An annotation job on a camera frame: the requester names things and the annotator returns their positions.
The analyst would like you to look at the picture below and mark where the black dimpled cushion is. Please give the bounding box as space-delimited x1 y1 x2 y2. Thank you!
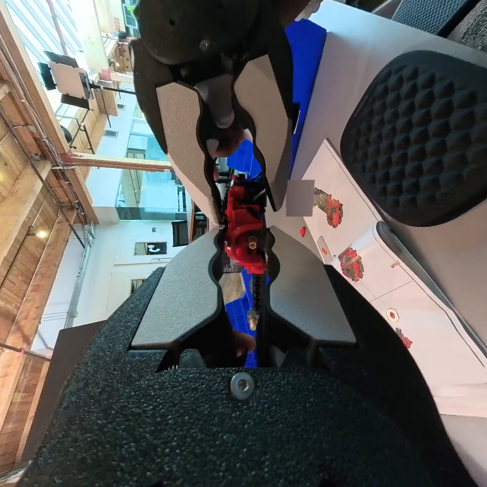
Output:
340 49 487 228

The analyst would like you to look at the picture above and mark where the studio light panel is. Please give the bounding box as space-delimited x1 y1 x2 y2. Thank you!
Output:
37 50 94 111

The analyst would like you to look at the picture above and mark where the red and black lego car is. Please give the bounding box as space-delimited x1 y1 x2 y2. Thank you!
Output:
219 171 276 332

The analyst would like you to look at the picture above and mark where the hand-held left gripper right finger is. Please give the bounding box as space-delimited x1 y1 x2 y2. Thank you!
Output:
258 225 358 368

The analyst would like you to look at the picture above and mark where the person's right hand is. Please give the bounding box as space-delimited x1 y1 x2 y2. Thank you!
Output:
211 126 246 157

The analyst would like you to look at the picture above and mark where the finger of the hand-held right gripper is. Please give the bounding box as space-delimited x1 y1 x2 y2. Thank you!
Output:
155 81 226 227
233 54 293 213

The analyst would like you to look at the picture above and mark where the dark brown board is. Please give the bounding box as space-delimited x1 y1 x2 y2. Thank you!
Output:
23 321 115 470

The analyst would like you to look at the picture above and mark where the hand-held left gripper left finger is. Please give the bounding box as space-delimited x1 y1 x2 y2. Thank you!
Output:
130 227 239 368

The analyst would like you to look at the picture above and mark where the black mesh office chair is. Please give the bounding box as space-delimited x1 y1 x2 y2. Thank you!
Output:
392 0 481 38

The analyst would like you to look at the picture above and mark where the lego instruction booklet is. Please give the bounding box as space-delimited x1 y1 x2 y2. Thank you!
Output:
304 139 487 419

